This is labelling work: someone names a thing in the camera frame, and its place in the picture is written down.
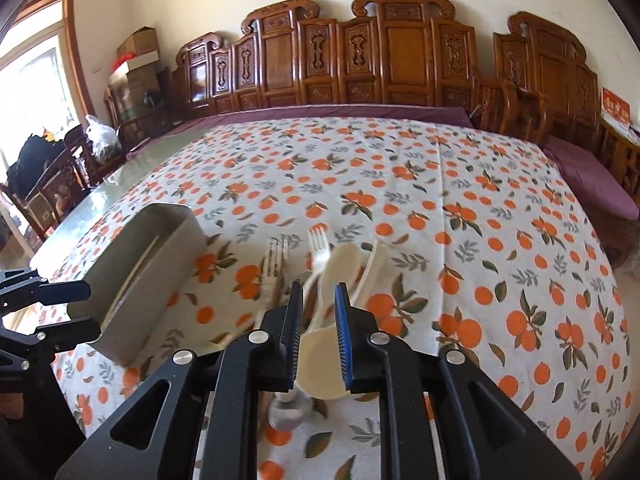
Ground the wooden side table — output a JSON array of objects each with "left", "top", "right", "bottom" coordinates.
[{"left": 597, "top": 115, "right": 640, "bottom": 198}]

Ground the short purple bench cushion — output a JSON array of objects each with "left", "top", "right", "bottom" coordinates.
[{"left": 541, "top": 136, "right": 640, "bottom": 221}]

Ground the long purple bench cushion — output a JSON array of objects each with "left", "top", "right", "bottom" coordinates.
[{"left": 125, "top": 104, "right": 474, "bottom": 162}]

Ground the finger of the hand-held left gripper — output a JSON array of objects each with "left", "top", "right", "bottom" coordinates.
[
  {"left": 0, "top": 269, "right": 93, "bottom": 318},
  {"left": 0, "top": 316, "right": 102, "bottom": 361}
]

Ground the short carved wooden bench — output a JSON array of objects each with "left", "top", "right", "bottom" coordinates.
[{"left": 492, "top": 10, "right": 601, "bottom": 133}]

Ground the dark wooden chair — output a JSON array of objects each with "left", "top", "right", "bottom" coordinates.
[{"left": 0, "top": 125, "right": 126, "bottom": 243}]

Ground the clear plastic bag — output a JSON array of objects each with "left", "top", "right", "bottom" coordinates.
[{"left": 83, "top": 114, "right": 122, "bottom": 162}]

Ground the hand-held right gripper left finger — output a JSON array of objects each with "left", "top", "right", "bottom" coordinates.
[{"left": 55, "top": 280, "right": 306, "bottom": 480}]

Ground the cream rice paddle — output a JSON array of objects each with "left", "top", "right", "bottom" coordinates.
[{"left": 297, "top": 260, "right": 353, "bottom": 401}]

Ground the metal spoon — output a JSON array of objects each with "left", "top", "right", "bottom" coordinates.
[{"left": 267, "top": 391, "right": 314, "bottom": 433}]

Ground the wooden framed window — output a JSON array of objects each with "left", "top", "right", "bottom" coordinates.
[{"left": 0, "top": 0, "right": 97, "bottom": 171}]

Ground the black bag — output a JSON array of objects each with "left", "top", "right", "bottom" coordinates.
[{"left": 4, "top": 132, "right": 67, "bottom": 197}]

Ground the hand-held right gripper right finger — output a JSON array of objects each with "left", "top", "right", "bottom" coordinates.
[{"left": 334, "top": 282, "right": 583, "bottom": 480}]

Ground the red box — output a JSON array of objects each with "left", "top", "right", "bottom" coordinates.
[{"left": 600, "top": 86, "right": 635, "bottom": 137}]

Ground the brown cardboard box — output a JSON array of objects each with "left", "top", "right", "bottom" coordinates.
[{"left": 116, "top": 26, "right": 160, "bottom": 61}]

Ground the grey metal tray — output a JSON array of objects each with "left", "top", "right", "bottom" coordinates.
[{"left": 67, "top": 204, "right": 208, "bottom": 368}]

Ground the white plastic fork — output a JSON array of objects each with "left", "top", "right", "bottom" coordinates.
[{"left": 306, "top": 226, "right": 332, "bottom": 283}]

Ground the long carved wooden bench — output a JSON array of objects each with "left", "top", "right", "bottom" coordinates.
[{"left": 172, "top": 0, "right": 480, "bottom": 122}]

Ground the white smiley-face spoon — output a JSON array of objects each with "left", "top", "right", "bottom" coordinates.
[{"left": 349, "top": 238, "right": 389, "bottom": 309}]

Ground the orange-print tablecloth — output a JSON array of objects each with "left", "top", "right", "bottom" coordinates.
[{"left": 37, "top": 115, "right": 633, "bottom": 480}]

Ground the wooden armchair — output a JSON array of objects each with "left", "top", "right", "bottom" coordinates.
[{"left": 472, "top": 76, "right": 553, "bottom": 147}]

